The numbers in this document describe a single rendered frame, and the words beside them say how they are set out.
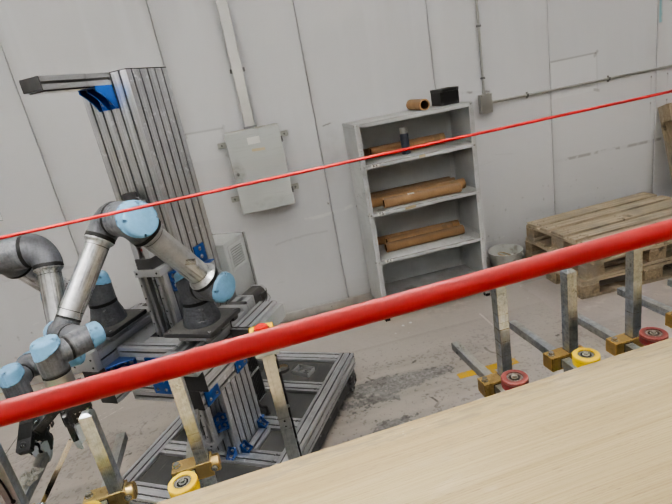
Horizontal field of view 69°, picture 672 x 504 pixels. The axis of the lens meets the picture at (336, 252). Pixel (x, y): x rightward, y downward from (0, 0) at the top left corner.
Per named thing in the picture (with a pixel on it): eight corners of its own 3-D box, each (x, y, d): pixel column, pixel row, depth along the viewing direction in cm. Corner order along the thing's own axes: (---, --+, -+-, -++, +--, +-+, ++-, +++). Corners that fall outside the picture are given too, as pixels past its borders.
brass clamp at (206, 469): (177, 474, 148) (172, 461, 146) (221, 460, 150) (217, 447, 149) (175, 489, 142) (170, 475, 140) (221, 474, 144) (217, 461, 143)
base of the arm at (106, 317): (109, 312, 225) (102, 293, 222) (134, 312, 219) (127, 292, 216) (83, 328, 212) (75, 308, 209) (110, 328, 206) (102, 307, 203)
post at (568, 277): (564, 392, 174) (559, 268, 159) (572, 389, 174) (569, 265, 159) (570, 397, 170) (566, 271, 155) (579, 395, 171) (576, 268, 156)
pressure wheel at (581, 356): (606, 387, 152) (606, 355, 149) (582, 393, 152) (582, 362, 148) (590, 374, 160) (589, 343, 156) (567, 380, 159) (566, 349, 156)
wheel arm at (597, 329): (563, 318, 199) (563, 308, 198) (571, 316, 200) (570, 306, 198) (653, 371, 159) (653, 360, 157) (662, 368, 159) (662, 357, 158)
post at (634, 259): (624, 368, 177) (625, 244, 162) (632, 365, 178) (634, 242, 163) (631, 373, 174) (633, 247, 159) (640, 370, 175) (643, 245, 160)
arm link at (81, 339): (83, 316, 152) (48, 333, 144) (103, 320, 146) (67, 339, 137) (92, 338, 155) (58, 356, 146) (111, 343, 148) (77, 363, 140)
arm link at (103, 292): (113, 302, 208) (102, 273, 203) (80, 309, 206) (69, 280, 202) (119, 292, 219) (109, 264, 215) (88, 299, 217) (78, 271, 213)
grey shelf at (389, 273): (371, 300, 432) (341, 123, 383) (466, 277, 443) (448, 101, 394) (385, 321, 390) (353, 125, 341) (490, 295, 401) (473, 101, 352)
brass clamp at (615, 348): (604, 350, 174) (604, 337, 173) (636, 339, 177) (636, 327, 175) (617, 358, 169) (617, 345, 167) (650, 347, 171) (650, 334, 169)
